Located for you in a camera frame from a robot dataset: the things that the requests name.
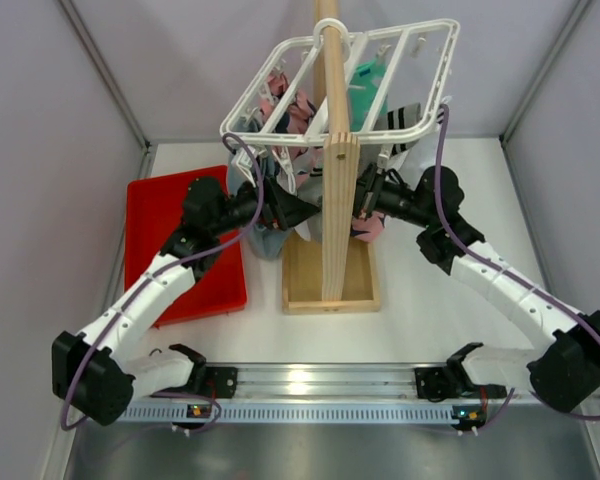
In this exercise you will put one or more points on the white sock black stripes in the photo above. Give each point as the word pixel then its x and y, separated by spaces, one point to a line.
pixel 303 176

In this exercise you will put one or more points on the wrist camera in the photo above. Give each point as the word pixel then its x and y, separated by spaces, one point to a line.
pixel 242 166
pixel 383 163

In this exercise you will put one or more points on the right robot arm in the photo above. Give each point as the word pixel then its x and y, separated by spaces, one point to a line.
pixel 561 367

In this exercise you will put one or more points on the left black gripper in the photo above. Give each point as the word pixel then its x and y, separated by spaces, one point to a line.
pixel 273 211

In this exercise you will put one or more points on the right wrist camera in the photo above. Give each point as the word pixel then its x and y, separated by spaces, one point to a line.
pixel 383 163

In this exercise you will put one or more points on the pink patterned sock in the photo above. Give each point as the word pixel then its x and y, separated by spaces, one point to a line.
pixel 367 230
pixel 298 114

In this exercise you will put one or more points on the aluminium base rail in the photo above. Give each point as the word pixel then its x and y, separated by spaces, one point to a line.
pixel 394 393

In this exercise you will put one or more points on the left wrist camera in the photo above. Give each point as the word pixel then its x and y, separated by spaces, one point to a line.
pixel 242 166

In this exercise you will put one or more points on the white clip sock hanger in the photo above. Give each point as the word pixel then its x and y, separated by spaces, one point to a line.
pixel 350 80

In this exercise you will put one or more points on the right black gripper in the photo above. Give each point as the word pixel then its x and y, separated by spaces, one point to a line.
pixel 371 190

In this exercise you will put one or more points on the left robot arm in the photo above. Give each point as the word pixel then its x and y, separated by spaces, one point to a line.
pixel 92 370

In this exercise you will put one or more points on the blue grey sock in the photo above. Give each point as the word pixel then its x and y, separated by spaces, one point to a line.
pixel 265 244

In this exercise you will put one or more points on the grey sock black stripes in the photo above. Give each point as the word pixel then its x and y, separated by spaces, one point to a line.
pixel 397 119

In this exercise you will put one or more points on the teal patterned sock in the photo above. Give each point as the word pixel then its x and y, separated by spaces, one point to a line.
pixel 363 88

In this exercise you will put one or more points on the wooden stand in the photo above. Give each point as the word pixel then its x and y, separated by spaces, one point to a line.
pixel 338 275

